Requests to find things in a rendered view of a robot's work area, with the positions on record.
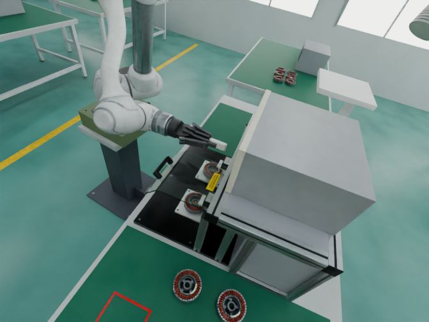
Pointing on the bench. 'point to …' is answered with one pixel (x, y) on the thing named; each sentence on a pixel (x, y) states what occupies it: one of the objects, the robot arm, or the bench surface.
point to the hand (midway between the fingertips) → (217, 144)
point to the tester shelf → (274, 228)
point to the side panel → (276, 271)
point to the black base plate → (154, 219)
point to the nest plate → (188, 213)
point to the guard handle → (162, 167)
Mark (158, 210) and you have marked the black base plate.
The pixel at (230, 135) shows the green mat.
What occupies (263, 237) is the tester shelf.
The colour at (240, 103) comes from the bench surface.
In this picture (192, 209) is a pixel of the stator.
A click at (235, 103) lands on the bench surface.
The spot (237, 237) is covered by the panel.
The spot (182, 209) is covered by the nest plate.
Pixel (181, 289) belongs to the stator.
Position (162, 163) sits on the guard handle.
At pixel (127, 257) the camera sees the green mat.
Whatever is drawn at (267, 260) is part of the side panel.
